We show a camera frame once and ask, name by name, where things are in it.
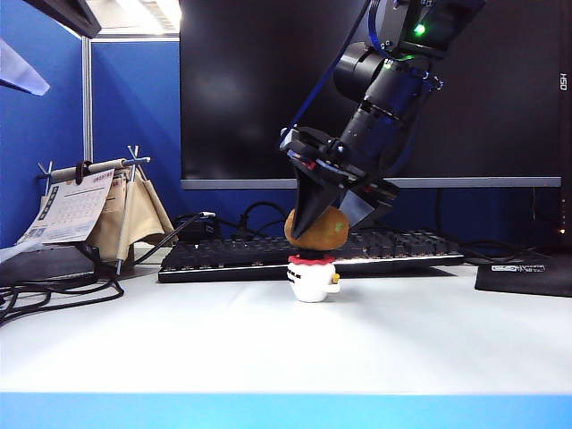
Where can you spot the pale grey pointed part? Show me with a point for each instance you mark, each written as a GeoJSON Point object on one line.
{"type": "Point", "coordinates": [22, 73]}

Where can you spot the beige tent-shaped desk stand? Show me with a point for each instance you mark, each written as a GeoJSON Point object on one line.
{"type": "Point", "coordinates": [143, 210]}

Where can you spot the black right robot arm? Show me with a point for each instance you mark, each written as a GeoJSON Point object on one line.
{"type": "Point", "coordinates": [384, 98]}

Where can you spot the black flat notebook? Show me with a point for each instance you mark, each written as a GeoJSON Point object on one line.
{"type": "Point", "coordinates": [40, 266]}

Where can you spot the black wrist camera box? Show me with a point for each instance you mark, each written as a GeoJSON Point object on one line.
{"type": "Point", "coordinates": [440, 24]}

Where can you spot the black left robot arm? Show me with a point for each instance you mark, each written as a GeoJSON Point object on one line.
{"type": "Point", "coordinates": [67, 15]}

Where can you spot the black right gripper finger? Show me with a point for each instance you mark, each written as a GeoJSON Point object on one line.
{"type": "Point", "coordinates": [315, 201]}

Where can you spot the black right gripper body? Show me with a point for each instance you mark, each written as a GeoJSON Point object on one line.
{"type": "Point", "coordinates": [322, 154]}

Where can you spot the silver partition post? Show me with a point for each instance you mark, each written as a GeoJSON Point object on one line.
{"type": "Point", "coordinates": [87, 98]}

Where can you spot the black power adapter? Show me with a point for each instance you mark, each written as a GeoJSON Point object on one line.
{"type": "Point", "coordinates": [199, 232]}

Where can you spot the large black computer monitor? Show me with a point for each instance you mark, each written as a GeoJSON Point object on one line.
{"type": "Point", "coordinates": [246, 89]}

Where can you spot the brown kiwi fruit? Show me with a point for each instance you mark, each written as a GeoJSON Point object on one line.
{"type": "Point", "coordinates": [328, 232]}

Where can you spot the white paper calendar sheet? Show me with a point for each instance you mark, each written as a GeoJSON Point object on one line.
{"type": "Point", "coordinates": [71, 210]}

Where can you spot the black mouse pad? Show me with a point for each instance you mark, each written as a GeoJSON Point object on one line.
{"type": "Point", "coordinates": [523, 281]}

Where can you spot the small white red-rimmed cup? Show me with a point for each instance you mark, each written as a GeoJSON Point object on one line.
{"type": "Point", "coordinates": [310, 283]}

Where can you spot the black mechanical keyboard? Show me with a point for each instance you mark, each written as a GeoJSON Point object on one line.
{"type": "Point", "coordinates": [223, 259]}

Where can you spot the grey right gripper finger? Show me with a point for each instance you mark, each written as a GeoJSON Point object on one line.
{"type": "Point", "coordinates": [359, 210]}

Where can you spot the black monitor with HSD logo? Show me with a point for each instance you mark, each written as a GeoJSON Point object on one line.
{"type": "Point", "coordinates": [566, 143]}

